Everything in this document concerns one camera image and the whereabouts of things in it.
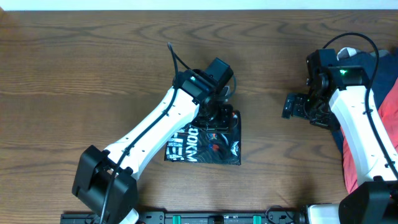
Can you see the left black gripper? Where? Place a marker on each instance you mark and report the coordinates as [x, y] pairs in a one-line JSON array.
[[216, 120]]

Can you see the red garment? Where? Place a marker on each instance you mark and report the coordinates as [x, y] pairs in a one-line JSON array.
[[388, 114]]

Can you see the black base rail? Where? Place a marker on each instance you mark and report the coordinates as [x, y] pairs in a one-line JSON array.
[[271, 216]]

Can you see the black orange patterned jersey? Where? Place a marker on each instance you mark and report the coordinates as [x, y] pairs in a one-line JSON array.
[[208, 146]]

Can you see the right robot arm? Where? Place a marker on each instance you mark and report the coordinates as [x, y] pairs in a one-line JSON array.
[[340, 97]]

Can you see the navy blue garment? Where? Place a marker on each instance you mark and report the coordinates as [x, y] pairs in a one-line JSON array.
[[386, 76]]

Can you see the grey white garment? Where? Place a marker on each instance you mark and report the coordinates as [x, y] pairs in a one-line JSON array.
[[347, 52]]

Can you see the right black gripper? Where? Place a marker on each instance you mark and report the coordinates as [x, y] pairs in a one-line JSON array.
[[330, 120]]

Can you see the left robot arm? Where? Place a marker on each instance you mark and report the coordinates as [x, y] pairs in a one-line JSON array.
[[191, 111]]

